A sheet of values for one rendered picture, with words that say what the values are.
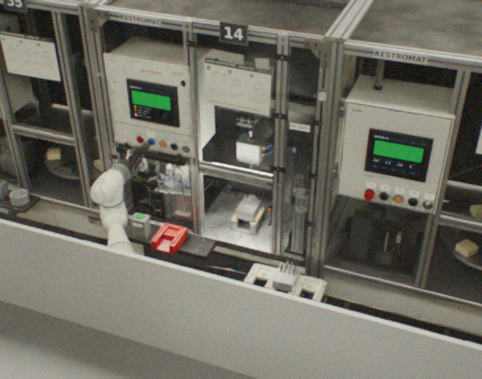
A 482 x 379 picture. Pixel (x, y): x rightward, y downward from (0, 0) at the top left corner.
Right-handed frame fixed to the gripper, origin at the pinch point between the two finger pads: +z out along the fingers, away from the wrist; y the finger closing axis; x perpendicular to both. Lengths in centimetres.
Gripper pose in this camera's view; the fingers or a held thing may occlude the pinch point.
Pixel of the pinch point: (144, 148)
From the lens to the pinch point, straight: 310.1
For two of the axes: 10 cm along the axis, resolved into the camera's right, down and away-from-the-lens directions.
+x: -9.3, -2.1, 3.0
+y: 0.0, -8.2, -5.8
